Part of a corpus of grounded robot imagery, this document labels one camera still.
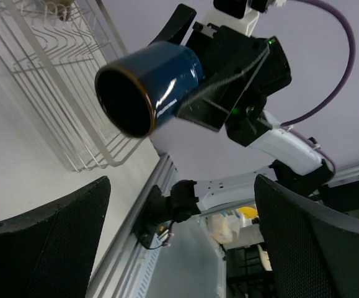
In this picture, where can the metal wire dish rack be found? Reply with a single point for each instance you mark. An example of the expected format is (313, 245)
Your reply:
(50, 52)

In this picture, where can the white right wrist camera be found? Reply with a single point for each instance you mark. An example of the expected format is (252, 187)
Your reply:
(239, 15)

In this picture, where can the blue ceramic mug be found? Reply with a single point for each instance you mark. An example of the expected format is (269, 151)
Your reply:
(141, 92)

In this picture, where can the aluminium front rail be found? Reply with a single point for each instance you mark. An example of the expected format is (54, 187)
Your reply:
(127, 266)

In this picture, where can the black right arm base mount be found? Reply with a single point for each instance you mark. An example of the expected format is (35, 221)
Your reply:
(153, 226)

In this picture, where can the white slotted cable duct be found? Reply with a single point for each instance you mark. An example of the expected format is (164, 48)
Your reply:
(141, 276)

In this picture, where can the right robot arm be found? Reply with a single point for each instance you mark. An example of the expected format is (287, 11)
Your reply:
(298, 164)

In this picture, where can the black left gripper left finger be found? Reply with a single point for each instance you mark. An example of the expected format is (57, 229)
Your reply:
(50, 251)

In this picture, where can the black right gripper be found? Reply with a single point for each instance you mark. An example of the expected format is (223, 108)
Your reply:
(239, 74)

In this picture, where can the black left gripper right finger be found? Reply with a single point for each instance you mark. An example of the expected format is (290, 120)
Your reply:
(313, 250)

